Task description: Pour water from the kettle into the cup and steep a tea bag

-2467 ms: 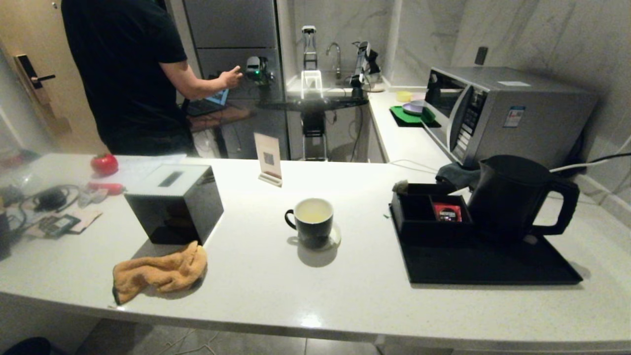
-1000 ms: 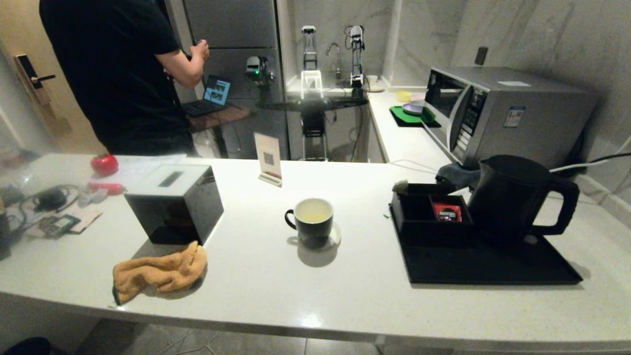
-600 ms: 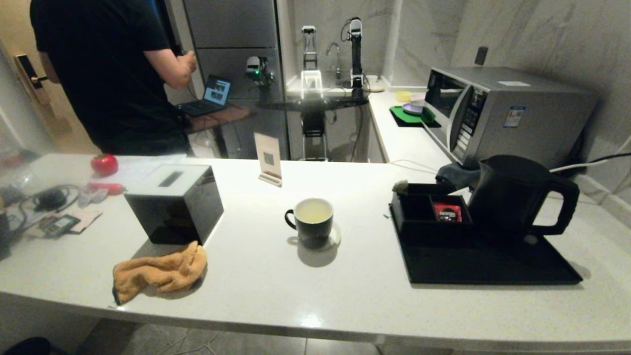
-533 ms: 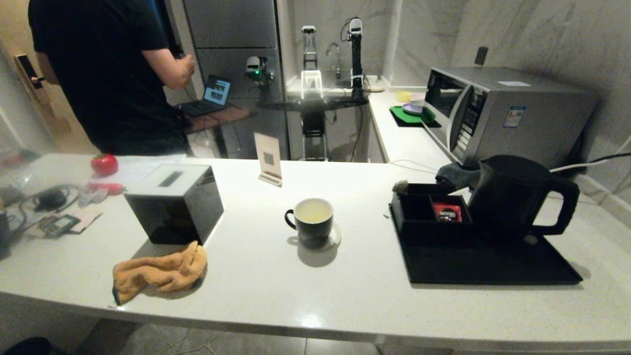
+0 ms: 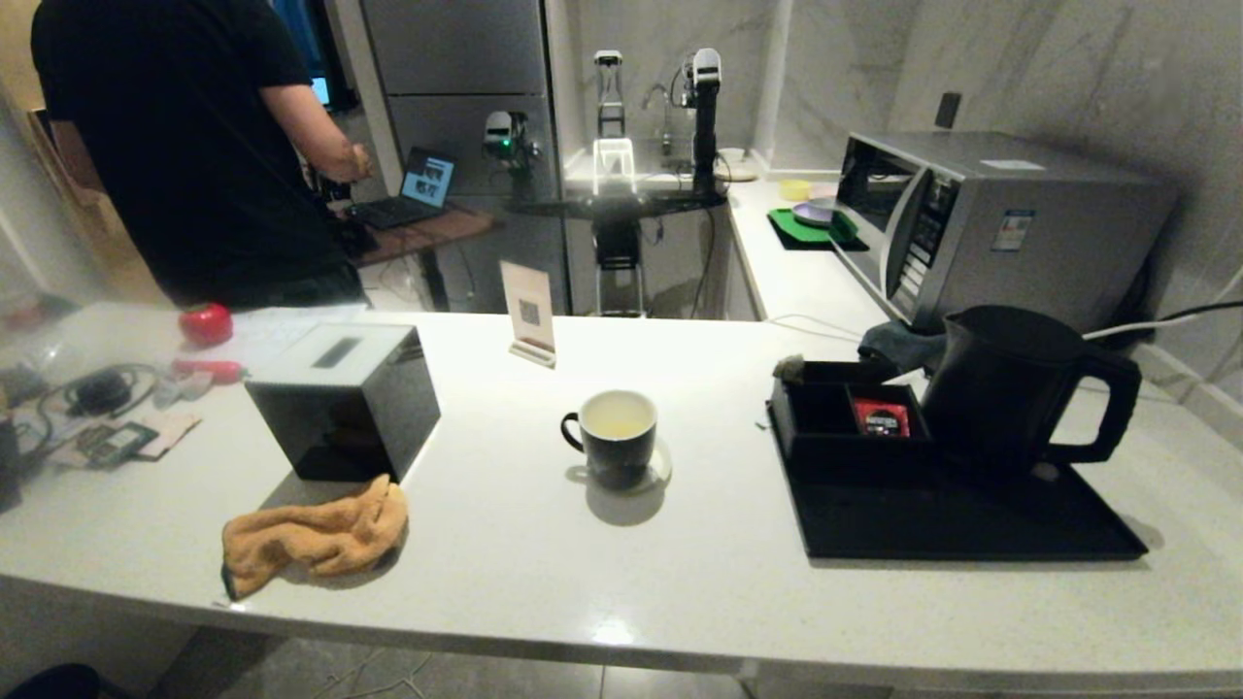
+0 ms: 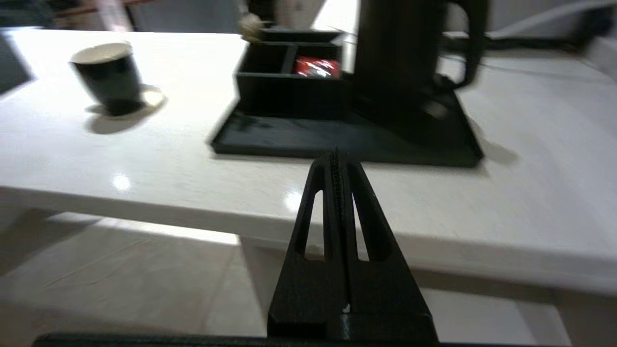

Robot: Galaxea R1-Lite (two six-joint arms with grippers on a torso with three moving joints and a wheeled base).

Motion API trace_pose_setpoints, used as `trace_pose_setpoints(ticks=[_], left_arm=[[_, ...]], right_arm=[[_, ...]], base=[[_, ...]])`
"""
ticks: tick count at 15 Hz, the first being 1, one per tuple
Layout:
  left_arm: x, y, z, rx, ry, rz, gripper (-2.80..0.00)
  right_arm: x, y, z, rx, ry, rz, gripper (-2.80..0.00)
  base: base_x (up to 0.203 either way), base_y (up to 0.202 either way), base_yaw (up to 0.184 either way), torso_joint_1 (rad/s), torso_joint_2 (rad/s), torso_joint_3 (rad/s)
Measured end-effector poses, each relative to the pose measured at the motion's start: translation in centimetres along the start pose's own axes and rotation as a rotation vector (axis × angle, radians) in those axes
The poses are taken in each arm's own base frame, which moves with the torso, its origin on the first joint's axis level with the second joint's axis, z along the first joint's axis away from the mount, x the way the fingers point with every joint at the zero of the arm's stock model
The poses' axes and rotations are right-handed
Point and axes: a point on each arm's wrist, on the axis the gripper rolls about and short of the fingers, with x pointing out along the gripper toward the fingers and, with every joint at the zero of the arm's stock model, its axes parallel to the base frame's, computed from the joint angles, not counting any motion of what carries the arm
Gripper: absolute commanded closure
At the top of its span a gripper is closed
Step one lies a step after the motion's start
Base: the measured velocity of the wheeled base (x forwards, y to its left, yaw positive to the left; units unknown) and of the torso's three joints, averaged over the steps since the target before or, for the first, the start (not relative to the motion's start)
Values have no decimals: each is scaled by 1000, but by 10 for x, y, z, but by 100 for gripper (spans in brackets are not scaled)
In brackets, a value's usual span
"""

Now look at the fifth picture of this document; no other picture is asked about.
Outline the brown wooden side table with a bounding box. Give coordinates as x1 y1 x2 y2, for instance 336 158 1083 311
350 207 506 268

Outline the grey device green light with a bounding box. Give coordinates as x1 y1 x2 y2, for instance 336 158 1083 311
482 110 541 168

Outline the orange terry cloth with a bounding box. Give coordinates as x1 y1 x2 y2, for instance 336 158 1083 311
221 474 410 601

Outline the chrome faucet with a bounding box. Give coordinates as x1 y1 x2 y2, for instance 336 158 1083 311
641 83 681 156

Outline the QR code table sign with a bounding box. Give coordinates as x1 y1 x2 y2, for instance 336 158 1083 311
500 260 558 369

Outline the black compartment box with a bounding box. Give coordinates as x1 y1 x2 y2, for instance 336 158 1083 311
772 359 935 469

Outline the black mouse cable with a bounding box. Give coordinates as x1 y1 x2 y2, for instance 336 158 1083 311
29 362 164 457

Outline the grey refrigerator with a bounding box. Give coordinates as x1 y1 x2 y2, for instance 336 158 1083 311
335 0 572 314

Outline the black mug white inside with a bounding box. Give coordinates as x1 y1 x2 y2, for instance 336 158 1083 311
561 390 658 489

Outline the black tissue box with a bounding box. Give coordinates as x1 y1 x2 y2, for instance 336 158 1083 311
244 323 442 483

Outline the silver microwave oven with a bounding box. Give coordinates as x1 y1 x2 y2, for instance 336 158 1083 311
836 130 1181 335

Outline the black computer mouse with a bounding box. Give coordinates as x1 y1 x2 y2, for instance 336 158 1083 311
70 373 133 416

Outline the red toy tomato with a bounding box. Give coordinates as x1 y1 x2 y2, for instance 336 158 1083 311
179 304 235 348

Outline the thick white cable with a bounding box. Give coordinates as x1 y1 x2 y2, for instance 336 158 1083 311
1083 313 1205 341

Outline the pink paper packet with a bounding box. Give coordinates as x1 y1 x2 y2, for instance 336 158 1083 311
49 412 203 469

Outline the red tea packet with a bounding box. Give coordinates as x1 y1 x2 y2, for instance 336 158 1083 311
854 399 912 438

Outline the black round floor object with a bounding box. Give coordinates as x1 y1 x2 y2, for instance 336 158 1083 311
0 663 100 699

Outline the black serving tray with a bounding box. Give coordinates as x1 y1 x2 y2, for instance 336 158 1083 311
767 403 1150 562

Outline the dark green printed packet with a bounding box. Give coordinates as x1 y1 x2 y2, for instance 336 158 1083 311
76 423 156 469

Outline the dark framed blue screen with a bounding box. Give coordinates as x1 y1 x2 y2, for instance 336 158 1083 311
272 0 355 113

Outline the black power cable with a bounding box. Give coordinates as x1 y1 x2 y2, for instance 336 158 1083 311
1156 299 1243 323

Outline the black laptop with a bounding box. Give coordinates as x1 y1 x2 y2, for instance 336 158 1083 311
350 148 457 231

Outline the green mat black edge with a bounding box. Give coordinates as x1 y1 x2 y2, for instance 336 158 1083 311
767 207 869 252

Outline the black electric kettle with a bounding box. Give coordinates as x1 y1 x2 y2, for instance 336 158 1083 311
921 304 1145 483

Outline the dark grey cloth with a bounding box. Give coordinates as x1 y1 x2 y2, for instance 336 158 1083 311
858 320 948 376

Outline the person in black shirt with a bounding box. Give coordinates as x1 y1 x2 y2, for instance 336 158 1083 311
29 0 375 310

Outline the black round pedestal table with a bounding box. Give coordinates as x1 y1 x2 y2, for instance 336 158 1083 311
505 187 729 317

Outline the crumpled white wrapper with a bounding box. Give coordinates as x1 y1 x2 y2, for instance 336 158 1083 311
155 372 215 407

